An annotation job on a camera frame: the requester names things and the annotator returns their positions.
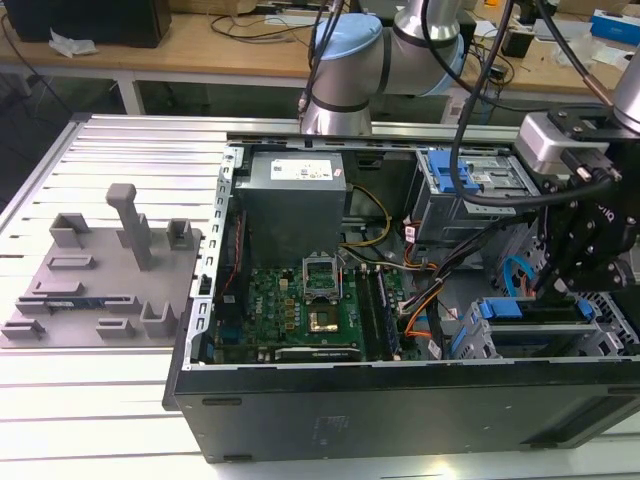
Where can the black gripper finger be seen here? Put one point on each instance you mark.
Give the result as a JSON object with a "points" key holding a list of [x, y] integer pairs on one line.
{"points": [[600, 277], [565, 230]]}

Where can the hard disk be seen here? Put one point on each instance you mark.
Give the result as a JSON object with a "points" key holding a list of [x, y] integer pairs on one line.
{"points": [[500, 309]]}

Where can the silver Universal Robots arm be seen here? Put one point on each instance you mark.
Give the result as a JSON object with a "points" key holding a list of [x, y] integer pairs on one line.
{"points": [[350, 65]]}

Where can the metal disk bay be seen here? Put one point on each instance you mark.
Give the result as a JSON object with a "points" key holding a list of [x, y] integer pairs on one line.
{"points": [[550, 327]]}

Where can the metal optical drive cage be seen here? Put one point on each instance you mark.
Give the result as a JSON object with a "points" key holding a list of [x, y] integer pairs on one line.
{"points": [[435, 220]]}

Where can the blue drive cage latch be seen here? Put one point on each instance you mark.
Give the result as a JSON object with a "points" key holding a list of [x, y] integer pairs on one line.
{"points": [[440, 172]]}

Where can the small black power adapter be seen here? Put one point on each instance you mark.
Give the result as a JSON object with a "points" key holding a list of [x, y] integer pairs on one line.
{"points": [[517, 42]]}

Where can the flat grey box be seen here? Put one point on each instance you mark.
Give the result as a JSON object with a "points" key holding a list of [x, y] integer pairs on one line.
{"points": [[545, 34]]}

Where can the blue cardboard box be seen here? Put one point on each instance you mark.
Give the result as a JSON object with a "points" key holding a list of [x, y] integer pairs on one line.
{"points": [[615, 25]]}

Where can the square brown chipset chip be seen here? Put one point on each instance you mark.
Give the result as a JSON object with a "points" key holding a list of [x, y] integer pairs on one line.
{"points": [[324, 322]]}

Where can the black graphics card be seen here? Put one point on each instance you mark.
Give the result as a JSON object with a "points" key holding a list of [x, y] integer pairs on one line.
{"points": [[320, 355]]}

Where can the grey power supply unit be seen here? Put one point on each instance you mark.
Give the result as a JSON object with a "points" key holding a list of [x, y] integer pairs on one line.
{"points": [[290, 210]]}

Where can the black open PC case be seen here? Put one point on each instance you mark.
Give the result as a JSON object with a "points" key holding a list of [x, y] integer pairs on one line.
{"points": [[350, 415]]}

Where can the green Dell motherboard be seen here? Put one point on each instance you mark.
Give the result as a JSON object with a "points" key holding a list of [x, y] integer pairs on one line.
{"points": [[275, 310]]}

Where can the black case fan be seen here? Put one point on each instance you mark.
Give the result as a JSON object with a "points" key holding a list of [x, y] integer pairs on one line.
{"points": [[232, 280]]}

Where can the wooden desk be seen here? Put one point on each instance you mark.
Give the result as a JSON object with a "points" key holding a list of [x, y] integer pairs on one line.
{"points": [[200, 55]]}

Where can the grey parts rack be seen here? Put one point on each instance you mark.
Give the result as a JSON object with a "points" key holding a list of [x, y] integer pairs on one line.
{"points": [[100, 310]]}

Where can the blue RAM stick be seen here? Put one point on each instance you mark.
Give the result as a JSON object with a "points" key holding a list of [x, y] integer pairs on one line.
{"points": [[75, 303]]}

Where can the large black box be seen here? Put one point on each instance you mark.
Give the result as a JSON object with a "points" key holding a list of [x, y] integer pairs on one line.
{"points": [[90, 22]]}

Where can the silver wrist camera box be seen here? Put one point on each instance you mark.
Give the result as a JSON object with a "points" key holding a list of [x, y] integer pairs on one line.
{"points": [[537, 142]]}

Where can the black wrist mounting bracket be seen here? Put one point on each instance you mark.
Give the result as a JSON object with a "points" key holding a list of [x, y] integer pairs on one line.
{"points": [[585, 122]]}

